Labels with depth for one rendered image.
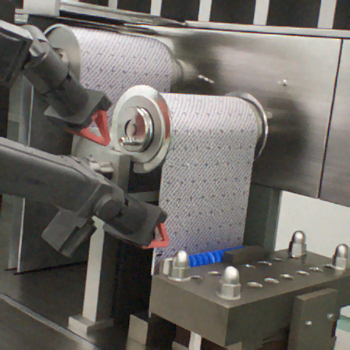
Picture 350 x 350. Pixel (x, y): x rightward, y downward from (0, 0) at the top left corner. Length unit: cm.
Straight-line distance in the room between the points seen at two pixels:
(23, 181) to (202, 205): 50
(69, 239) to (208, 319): 24
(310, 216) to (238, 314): 313
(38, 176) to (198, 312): 37
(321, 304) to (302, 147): 32
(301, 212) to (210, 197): 296
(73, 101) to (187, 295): 34
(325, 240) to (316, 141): 280
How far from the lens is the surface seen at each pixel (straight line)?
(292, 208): 423
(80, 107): 110
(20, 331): 123
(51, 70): 106
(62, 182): 89
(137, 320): 121
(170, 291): 111
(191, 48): 156
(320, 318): 122
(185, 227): 122
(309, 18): 148
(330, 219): 410
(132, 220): 109
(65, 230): 104
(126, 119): 118
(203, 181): 123
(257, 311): 110
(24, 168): 80
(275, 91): 141
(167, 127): 114
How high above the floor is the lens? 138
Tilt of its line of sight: 9 degrees down
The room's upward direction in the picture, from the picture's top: 6 degrees clockwise
